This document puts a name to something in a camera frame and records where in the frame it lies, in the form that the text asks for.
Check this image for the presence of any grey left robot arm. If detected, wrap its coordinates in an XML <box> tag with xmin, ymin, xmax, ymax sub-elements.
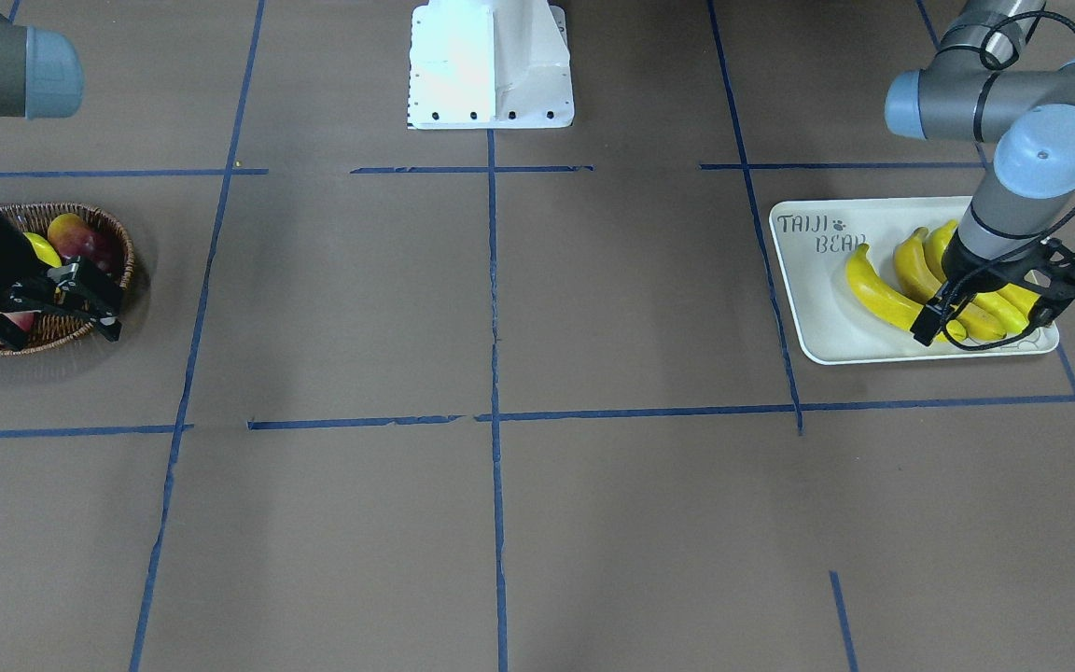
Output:
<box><xmin>884</xmin><ymin>1</ymin><xmax>1075</xmax><ymax>345</ymax></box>

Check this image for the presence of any pale yellow-pink apple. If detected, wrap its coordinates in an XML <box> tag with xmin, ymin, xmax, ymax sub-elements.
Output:
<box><xmin>0</xmin><ymin>311</ymin><xmax>38</xmax><ymax>348</ymax></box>

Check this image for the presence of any brown wicker basket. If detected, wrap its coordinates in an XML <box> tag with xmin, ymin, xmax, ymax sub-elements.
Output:
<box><xmin>0</xmin><ymin>203</ymin><xmax>137</xmax><ymax>357</ymax></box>

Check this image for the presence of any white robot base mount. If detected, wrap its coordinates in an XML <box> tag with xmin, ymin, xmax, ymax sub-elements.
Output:
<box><xmin>407</xmin><ymin>1</ymin><xmax>575</xmax><ymax>131</ymax></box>

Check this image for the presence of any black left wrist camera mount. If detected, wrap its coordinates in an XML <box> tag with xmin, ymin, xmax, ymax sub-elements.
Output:
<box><xmin>1012</xmin><ymin>238</ymin><xmax>1075</xmax><ymax>328</ymax></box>

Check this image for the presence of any white bear print tray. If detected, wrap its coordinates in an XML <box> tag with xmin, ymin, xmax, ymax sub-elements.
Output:
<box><xmin>769</xmin><ymin>195</ymin><xmax>1060</xmax><ymax>364</ymax></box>

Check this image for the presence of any small yellow banana piece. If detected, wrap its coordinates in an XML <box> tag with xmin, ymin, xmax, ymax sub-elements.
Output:
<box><xmin>24</xmin><ymin>232</ymin><xmax>65</xmax><ymax>268</ymax></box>

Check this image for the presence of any yellow banana basket edge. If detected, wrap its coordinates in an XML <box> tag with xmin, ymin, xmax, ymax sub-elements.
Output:
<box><xmin>844</xmin><ymin>243</ymin><xmax>940</xmax><ymax>337</ymax></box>

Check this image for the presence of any red mango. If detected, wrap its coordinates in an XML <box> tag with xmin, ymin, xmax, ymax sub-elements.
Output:
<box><xmin>46</xmin><ymin>213</ymin><xmax>124</xmax><ymax>277</ymax></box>

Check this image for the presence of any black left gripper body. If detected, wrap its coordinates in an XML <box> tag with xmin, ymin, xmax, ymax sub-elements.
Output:
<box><xmin>938</xmin><ymin>241</ymin><xmax>1014</xmax><ymax>306</ymax></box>

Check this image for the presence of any yellow banana long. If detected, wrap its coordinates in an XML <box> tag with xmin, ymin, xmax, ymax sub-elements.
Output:
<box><xmin>923</xmin><ymin>218</ymin><xmax>1028</xmax><ymax>335</ymax></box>

